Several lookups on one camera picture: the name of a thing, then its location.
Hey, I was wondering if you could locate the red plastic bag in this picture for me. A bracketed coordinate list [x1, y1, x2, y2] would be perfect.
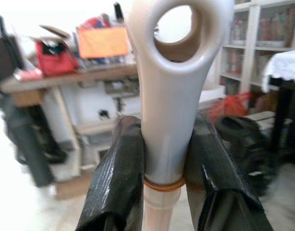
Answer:
[209, 92, 252, 124]

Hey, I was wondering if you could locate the black table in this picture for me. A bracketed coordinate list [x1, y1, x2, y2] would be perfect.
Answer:
[269, 77, 295, 156]

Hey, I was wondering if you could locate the black backpack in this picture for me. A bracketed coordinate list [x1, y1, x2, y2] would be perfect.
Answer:
[214, 115, 270, 175]

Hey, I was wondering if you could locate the orange box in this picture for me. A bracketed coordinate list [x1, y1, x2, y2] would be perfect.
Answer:
[76, 26, 130, 60]

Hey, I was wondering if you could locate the orange rubber band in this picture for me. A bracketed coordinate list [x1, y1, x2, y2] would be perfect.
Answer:
[144, 177, 186, 193]

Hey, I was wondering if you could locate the black tall cylinder bag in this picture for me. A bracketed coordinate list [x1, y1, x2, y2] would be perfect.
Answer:
[3, 96, 55, 188]

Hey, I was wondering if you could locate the white wooden workbench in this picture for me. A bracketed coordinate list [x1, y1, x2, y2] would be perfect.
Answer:
[0, 64, 145, 180]

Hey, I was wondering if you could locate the white lace tablecloth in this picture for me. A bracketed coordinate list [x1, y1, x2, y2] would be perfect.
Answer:
[262, 49, 295, 92]

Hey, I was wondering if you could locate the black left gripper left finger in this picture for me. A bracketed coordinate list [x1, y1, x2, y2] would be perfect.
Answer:
[76, 115, 146, 231]

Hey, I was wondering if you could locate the wooden plank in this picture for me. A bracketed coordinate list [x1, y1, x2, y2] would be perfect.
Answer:
[55, 168, 91, 200]

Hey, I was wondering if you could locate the red handbag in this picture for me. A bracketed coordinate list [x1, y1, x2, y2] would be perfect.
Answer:
[36, 39, 79, 77]

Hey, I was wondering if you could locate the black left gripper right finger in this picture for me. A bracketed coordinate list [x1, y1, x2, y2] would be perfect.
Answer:
[185, 112, 275, 231]

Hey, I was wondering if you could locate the black monitor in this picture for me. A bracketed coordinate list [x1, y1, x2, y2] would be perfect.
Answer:
[0, 14, 26, 81]

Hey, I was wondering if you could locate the beige broom with loop handle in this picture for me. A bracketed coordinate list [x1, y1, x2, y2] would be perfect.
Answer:
[125, 0, 234, 231]

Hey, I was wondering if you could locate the white bookshelf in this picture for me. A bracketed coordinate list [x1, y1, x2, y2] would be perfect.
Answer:
[219, 0, 295, 97]

